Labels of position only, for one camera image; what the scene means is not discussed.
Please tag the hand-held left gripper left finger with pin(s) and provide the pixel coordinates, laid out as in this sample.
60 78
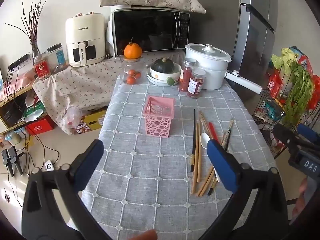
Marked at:
90 163

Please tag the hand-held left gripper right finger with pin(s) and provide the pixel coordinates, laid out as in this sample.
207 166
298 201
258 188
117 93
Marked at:
222 165

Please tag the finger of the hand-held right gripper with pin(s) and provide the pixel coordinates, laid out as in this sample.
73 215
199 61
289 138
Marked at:
308 132
283 135

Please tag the plain wooden chopstick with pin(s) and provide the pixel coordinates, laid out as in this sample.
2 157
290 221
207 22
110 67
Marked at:
196 155
205 123
205 182

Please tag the red chopstick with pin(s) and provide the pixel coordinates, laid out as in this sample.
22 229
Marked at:
213 131

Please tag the black chopstick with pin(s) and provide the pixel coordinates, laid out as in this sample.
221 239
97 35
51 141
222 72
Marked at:
194 135

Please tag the pink plastic basket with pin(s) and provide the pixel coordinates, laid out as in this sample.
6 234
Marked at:
157 126

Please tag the person's right hand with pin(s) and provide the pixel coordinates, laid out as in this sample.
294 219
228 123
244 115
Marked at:
301 197

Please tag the person's left hand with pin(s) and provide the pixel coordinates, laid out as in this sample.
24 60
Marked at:
148 235

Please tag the white spoon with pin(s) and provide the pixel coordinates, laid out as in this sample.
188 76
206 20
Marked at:
205 140

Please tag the green coriander bunch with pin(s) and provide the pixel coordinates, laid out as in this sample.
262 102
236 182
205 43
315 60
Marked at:
298 92

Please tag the white charger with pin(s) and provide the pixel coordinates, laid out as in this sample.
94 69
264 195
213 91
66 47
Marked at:
49 166

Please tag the yellow cardboard box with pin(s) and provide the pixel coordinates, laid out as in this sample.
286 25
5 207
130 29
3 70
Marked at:
95 120

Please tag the translucent plastic bag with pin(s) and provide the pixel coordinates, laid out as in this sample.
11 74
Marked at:
72 118

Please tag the red packet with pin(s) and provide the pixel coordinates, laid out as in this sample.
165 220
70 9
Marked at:
274 83

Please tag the red plastic bag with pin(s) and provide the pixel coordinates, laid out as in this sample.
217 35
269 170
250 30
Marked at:
312 80

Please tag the grey checked tablecloth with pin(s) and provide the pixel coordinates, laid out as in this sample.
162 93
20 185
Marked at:
150 180

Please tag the red box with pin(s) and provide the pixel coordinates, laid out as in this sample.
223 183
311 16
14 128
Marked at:
38 127

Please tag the floral table cloth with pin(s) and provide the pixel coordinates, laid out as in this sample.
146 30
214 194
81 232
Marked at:
85 87

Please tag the green cabbage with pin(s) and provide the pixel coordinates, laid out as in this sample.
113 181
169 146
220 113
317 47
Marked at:
283 57

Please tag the green packet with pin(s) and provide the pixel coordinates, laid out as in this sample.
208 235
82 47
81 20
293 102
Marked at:
35 108

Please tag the short labelled jar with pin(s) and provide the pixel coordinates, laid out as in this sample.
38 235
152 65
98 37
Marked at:
196 85

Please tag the white electric pot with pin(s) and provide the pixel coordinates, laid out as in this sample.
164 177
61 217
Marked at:
215 75

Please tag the small red tomato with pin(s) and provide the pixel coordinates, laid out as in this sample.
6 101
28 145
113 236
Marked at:
136 74
131 79

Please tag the tall jar of red contents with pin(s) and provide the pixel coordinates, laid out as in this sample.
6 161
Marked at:
186 77

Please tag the white bowl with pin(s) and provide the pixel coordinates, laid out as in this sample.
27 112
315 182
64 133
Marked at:
177 71

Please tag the wooden shelf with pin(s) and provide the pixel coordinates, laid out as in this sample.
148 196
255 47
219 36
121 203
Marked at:
7 100

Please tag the glass jar with wooden lid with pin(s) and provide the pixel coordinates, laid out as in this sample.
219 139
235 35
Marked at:
128 66

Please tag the white plate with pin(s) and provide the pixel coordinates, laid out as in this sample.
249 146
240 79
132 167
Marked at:
156 81

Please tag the red label jar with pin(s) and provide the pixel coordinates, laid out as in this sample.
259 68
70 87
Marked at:
41 68

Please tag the pink cloth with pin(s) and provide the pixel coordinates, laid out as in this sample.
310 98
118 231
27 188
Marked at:
23 78

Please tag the blue label jar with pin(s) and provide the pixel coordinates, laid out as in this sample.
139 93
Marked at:
58 57

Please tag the white pot lid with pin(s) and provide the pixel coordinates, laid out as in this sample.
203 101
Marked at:
207 51

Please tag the dark green squash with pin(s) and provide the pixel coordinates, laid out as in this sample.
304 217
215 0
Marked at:
162 66

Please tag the orange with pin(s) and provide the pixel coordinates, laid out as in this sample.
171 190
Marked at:
132 51

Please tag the black power strip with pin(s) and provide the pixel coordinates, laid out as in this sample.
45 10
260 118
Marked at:
17 62

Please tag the glass vase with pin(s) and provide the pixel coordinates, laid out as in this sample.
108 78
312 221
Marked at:
35 50

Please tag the grey refrigerator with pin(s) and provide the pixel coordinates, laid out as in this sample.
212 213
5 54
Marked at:
225 17

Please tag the cream air fryer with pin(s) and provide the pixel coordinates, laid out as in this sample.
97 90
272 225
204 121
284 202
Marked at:
85 32

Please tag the black microwave oven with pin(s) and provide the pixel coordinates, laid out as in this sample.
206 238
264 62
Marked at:
150 31

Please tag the dry twig bunch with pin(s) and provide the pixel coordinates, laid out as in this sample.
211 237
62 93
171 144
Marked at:
31 27

